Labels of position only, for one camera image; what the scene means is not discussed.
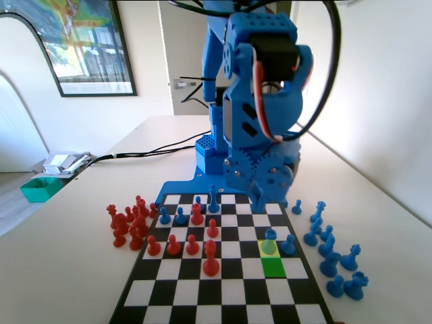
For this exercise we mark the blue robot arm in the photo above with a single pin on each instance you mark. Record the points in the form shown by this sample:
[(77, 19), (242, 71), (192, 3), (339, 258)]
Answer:
[(216, 50)]

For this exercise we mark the blue chess pawn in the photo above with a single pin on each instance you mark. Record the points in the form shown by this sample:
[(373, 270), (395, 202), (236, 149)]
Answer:
[(181, 219), (164, 219), (199, 199), (296, 208), (289, 246), (335, 288)]

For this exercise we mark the blue chess king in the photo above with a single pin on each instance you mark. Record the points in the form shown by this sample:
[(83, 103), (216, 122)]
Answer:
[(212, 204)]

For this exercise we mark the blue chess queen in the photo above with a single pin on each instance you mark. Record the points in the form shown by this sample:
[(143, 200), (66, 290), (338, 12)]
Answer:
[(318, 212)]

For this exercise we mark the red chess pawn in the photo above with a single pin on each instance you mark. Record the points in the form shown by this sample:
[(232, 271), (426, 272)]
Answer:
[(173, 248), (119, 240), (129, 214), (191, 248), (138, 198), (153, 211), (153, 248), (212, 231)]

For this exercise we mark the red chess king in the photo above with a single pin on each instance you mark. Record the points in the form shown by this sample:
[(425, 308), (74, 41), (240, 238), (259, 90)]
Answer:
[(211, 263)]

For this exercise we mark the blue chess rook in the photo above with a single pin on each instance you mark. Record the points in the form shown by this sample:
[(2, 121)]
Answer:
[(356, 287)]

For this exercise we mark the red chess queen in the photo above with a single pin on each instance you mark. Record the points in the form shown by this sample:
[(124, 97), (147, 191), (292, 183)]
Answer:
[(112, 210)]

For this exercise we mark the black white chessboard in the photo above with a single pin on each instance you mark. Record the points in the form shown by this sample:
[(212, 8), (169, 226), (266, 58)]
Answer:
[(189, 290)]

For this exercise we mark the white door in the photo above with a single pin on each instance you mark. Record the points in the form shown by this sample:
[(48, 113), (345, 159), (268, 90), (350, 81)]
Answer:
[(182, 40)]

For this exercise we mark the pile of papers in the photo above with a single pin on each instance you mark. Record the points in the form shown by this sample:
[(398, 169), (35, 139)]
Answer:
[(60, 162)]

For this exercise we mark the black framed picture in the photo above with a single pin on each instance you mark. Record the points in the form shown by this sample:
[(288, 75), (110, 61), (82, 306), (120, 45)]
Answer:
[(94, 50)]

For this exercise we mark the green plastic box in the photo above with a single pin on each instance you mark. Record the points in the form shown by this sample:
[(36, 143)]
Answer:
[(37, 194)]

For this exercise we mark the white arched panel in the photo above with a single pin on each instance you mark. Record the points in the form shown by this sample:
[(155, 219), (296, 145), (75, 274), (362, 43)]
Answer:
[(17, 118)]

